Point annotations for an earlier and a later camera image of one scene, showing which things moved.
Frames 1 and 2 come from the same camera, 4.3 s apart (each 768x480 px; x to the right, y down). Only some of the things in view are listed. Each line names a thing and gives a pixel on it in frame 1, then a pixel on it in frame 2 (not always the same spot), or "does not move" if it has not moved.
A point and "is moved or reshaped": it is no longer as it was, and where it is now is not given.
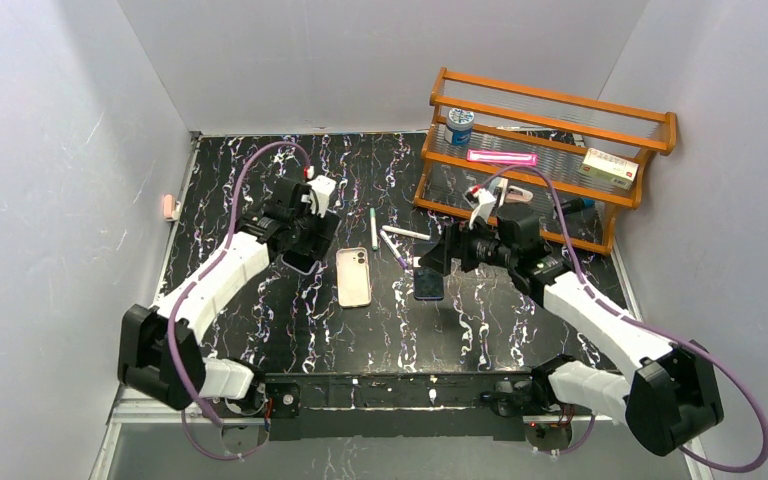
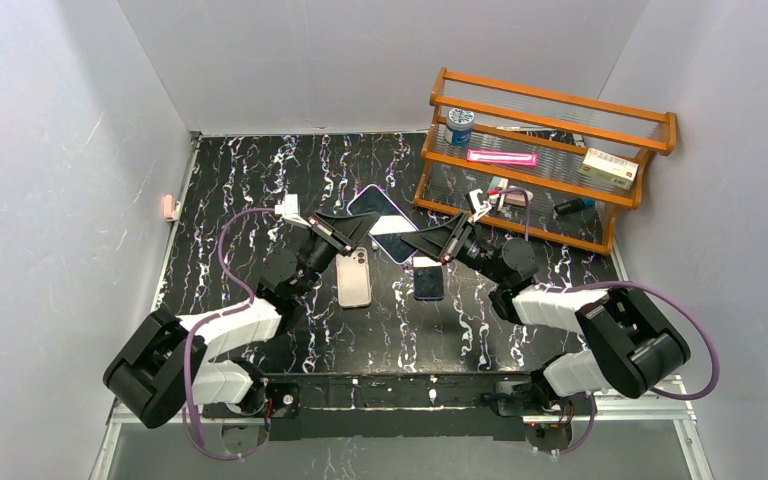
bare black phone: x=427 y=285 does not move
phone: x=354 y=277 does not move
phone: x=300 y=262 is moved or reshaped
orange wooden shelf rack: x=577 y=163 does not move
